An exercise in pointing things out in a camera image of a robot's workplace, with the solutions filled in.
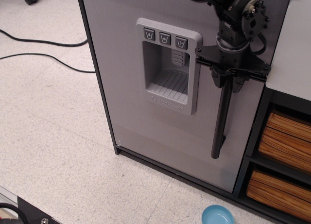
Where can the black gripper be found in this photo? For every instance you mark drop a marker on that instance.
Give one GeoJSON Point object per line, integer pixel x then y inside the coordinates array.
{"type": "Point", "coordinates": [240, 64]}

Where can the black door handle bar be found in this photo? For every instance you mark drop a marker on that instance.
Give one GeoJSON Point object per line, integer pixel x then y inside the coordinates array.
{"type": "Point", "coordinates": [219, 137]}

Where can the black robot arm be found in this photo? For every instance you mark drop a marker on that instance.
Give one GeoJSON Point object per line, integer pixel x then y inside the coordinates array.
{"type": "Point", "coordinates": [239, 41]}

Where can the grey ice water dispenser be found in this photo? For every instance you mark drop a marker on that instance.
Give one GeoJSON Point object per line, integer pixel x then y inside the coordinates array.
{"type": "Point", "coordinates": [170, 74]}

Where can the white counter panel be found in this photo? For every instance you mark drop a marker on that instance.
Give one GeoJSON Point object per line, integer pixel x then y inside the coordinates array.
{"type": "Point", "coordinates": [291, 64]}

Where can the upper woven storage basket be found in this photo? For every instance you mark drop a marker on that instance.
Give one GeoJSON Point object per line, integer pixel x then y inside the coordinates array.
{"type": "Point", "coordinates": [287, 139]}

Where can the woven storage basket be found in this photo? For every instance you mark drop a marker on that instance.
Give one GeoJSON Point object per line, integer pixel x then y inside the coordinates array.
{"type": "Point", "coordinates": [287, 139]}
{"type": "Point", "coordinates": [280, 194]}

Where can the lower woven storage basket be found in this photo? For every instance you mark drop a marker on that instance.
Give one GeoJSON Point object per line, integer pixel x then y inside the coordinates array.
{"type": "Point", "coordinates": [280, 194]}

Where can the light blue bowl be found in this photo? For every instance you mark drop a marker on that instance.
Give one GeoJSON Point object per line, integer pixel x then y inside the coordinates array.
{"type": "Point", "coordinates": [216, 214]}

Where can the black fridge cabinet frame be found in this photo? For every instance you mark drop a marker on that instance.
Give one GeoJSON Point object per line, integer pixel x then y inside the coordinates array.
{"type": "Point", "coordinates": [270, 100]}

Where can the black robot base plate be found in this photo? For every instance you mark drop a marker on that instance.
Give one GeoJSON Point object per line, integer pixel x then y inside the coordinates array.
{"type": "Point", "coordinates": [20, 211]}

